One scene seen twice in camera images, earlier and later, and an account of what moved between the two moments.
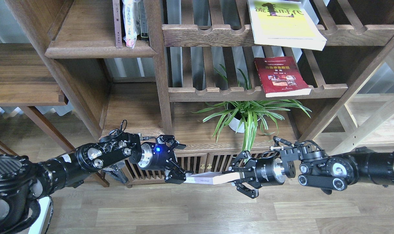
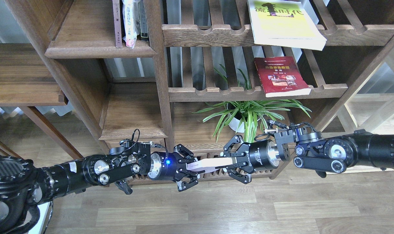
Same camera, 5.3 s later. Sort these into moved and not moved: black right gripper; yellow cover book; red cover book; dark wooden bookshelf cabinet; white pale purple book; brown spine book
Moved: white pale purple book; black right gripper
Not moved: yellow cover book; dark wooden bookshelf cabinet; red cover book; brown spine book
